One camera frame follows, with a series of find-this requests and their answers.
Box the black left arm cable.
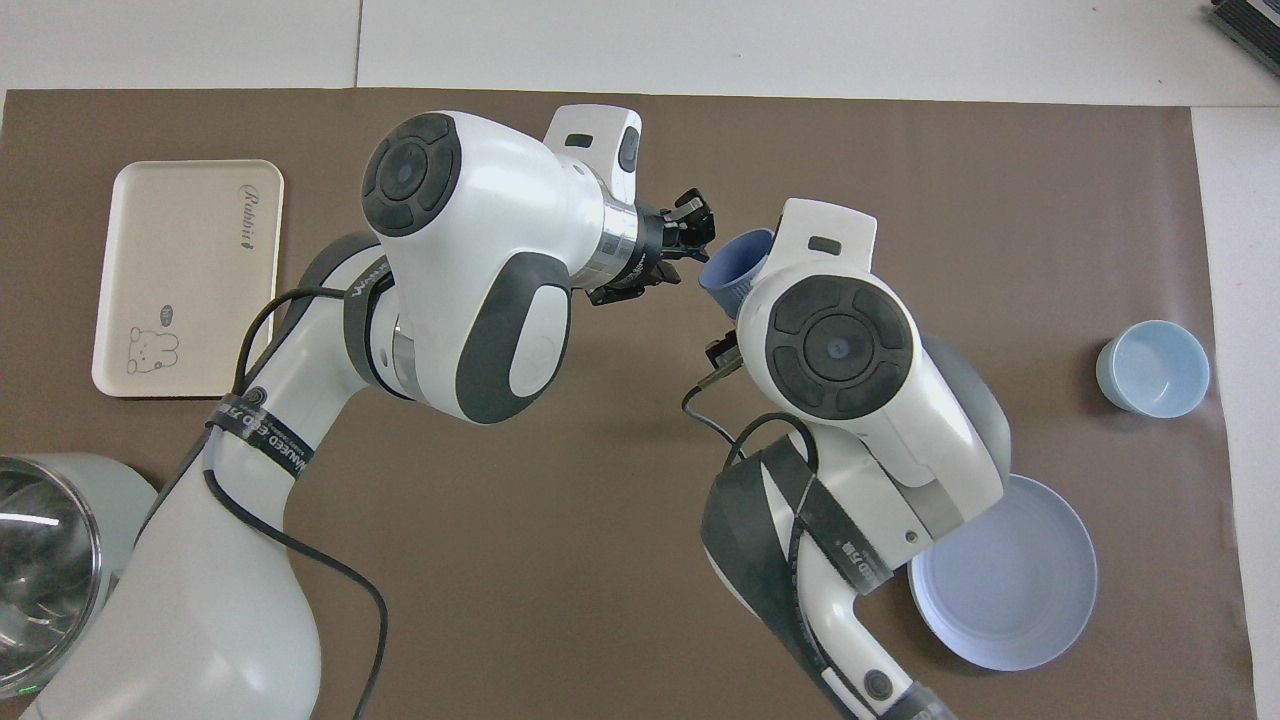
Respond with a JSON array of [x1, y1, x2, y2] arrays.
[[204, 287, 390, 720]]

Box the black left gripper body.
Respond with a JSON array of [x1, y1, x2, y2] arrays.
[[628, 203, 693, 293]]

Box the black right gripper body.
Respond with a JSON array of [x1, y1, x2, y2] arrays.
[[705, 333, 747, 379]]

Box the glass pot lid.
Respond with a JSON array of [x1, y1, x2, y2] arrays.
[[0, 458, 103, 683]]

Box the dark grey ridged device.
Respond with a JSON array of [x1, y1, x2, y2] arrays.
[[1205, 0, 1280, 49]]

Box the cream rabbit print tray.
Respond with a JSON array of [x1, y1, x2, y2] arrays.
[[92, 160, 285, 399]]

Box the lavender blue plate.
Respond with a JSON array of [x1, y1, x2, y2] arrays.
[[908, 472, 1099, 672]]

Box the pale green cooking pot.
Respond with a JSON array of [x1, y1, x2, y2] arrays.
[[0, 453, 163, 698]]

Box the light blue bowl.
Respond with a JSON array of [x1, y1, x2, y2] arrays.
[[1096, 320, 1210, 419]]

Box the brown table mat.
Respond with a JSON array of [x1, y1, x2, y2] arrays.
[[0, 88, 1259, 720]]

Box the blue ribbed cup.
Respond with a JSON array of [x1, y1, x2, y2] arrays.
[[698, 228, 777, 320]]

